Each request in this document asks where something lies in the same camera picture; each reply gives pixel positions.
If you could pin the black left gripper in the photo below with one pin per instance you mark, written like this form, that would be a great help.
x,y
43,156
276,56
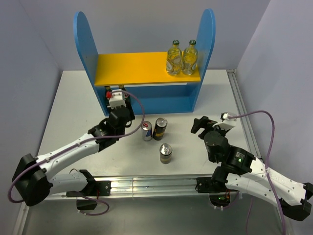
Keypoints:
x,y
131,116

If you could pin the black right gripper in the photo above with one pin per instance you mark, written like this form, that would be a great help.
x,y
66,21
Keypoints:
x,y
203,123

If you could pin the silver Red Bull can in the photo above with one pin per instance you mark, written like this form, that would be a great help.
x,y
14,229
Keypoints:
x,y
146,129

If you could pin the black yellow can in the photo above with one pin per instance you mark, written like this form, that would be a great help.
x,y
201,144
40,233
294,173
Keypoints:
x,y
160,127

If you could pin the black gold can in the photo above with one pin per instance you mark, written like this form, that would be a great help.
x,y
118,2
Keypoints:
x,y
165,153

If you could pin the clear yellow glass bottle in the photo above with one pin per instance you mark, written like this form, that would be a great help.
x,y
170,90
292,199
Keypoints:
x,y
189,58

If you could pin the clear bottle green cap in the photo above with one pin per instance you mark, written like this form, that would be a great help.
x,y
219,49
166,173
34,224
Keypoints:
x,y
174,58

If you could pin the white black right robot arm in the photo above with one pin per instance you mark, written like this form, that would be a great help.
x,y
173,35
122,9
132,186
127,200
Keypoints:
x,y
242,171

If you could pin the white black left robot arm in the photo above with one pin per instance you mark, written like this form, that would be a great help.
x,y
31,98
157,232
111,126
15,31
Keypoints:
x,y
36,178

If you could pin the blue and yellow shelf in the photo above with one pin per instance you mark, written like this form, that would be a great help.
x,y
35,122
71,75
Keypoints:
x,y
144,73

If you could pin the green Perrier bottle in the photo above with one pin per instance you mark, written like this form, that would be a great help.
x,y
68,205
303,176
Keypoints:
x,y
127,97

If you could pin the dark green glass bottle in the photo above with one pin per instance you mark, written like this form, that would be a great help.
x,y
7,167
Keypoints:
x,y
107,95

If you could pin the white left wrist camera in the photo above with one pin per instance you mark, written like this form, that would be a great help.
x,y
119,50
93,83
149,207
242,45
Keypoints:
x,y
117,99

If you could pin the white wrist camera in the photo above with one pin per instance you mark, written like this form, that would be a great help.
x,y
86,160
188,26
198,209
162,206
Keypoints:
x,y
227,121
117,99

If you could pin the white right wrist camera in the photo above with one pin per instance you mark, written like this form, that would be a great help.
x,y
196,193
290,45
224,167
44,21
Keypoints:
x,y
227,121

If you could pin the aluminium rail frame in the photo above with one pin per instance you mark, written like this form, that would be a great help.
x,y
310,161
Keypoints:
x,y
151,198

